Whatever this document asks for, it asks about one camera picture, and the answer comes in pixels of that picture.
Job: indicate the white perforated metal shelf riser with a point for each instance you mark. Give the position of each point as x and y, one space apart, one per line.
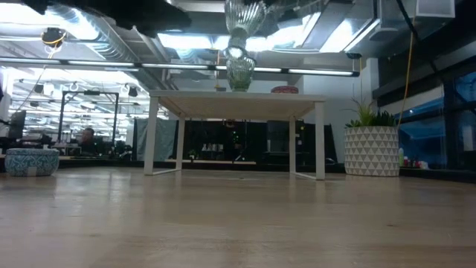
201 96

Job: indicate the ribbed clear glass candle holder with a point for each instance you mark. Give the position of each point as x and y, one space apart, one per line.
241 74
243 18

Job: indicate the pink patterned candle tin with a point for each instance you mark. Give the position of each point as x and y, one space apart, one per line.
285 89

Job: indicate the blue patterned candle tin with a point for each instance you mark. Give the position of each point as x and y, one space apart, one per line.
31 162

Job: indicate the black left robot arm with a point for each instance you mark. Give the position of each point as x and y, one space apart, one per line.
111 15

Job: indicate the grey fabric cover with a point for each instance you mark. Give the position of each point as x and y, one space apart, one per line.
167 139

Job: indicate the long linear ceiling light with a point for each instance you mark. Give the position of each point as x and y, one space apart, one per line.
175 66

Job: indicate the wide bright ceiling light panel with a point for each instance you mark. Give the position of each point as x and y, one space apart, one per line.
186 41

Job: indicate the green plant in white pot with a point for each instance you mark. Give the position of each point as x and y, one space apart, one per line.
372 149

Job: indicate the person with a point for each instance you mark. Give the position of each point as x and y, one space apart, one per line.
87 141

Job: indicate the slanted bright ceiling light panel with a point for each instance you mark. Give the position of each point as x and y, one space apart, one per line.
353 33

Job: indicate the small green bottle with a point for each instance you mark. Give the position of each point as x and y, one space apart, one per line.
401 158

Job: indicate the dark computer monitor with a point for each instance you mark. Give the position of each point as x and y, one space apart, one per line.
16 124

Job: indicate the white ceiling vent unit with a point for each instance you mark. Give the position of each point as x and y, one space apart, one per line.
435 7

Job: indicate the black metal stand frame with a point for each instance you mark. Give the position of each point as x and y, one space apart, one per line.
89 92

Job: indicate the black aluminium table frame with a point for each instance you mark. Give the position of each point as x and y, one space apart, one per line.
67 165

